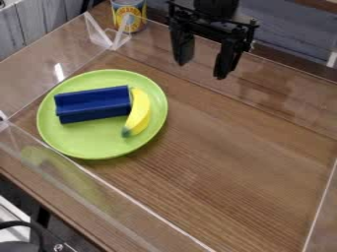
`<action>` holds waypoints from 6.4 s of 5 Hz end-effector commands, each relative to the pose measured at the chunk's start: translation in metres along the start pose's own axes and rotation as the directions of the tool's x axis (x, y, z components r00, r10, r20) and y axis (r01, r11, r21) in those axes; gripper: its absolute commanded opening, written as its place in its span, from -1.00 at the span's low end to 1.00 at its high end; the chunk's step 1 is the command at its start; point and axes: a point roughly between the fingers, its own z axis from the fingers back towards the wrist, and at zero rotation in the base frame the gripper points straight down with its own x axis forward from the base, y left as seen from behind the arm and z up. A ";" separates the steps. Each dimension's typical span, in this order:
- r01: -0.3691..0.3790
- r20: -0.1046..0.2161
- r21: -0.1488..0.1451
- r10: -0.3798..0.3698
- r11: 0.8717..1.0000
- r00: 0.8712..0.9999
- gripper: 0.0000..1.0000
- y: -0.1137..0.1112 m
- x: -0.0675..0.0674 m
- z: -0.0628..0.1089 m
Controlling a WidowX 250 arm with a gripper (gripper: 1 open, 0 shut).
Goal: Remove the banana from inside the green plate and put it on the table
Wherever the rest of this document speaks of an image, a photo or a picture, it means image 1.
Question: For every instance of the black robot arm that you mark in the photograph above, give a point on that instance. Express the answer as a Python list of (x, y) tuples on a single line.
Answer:
[(214, 20)]

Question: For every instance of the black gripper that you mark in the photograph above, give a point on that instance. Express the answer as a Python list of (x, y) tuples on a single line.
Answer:
[(216, 20)]

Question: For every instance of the clear acrylic enclosure walls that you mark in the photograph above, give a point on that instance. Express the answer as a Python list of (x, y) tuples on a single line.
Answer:
[(238, 175)]

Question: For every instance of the yellow toy banana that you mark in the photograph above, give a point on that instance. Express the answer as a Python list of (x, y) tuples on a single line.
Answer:
[(138, 118)]

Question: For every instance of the blue cross-shaped block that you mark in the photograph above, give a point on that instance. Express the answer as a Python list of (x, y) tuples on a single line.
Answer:
[(93, 104)]

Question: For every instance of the green plate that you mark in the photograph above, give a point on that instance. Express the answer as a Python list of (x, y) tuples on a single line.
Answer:
[(98, 139)]

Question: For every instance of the yellow labelled tin can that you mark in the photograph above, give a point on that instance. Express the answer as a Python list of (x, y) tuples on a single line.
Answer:
[(130, 12)]

